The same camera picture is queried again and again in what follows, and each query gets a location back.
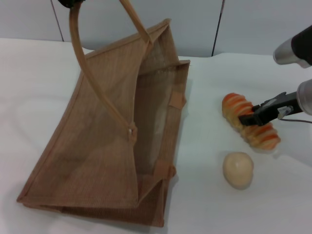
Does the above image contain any thin right gripper cable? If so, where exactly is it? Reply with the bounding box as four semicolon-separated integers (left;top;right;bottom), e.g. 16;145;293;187
277;114;312;123

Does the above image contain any pale round egg yolk pastry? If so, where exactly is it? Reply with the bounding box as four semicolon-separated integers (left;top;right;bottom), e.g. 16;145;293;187
222;151;254;190

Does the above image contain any orange striped bread loaf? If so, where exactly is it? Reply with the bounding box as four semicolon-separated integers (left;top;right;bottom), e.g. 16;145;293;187
221;92;281;151

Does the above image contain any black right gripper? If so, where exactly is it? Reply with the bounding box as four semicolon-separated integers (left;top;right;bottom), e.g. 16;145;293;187
238;91;305;127

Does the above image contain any brown jute handbag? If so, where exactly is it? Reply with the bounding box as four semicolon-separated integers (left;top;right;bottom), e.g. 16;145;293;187
16;0;191;229

